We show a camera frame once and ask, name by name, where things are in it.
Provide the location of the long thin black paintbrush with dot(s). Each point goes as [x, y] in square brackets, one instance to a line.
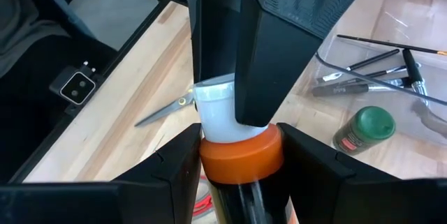
[384, 43]

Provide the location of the large round-head paintbrush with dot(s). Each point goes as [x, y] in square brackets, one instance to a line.
[412, 67]

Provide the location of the person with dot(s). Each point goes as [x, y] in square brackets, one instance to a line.
[17, 18]

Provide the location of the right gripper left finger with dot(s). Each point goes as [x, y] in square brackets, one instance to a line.
[139, 199]

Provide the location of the black aluminium table frame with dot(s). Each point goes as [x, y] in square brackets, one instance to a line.
[59, 131]

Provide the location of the green acrylic paint bottle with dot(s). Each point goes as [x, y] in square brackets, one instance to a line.
[363, 130]

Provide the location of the small black table camera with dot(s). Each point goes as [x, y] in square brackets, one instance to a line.
[75, 84]

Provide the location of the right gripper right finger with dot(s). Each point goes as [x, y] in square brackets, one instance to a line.
[349, 199]

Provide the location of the orange acrylic paint bottle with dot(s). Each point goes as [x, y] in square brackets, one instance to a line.
[241, 161]

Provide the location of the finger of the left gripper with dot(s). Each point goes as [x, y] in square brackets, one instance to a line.
[269, 77]
[209, 42]

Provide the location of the clear plastic bin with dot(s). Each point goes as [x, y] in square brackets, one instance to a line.
[436, 74]

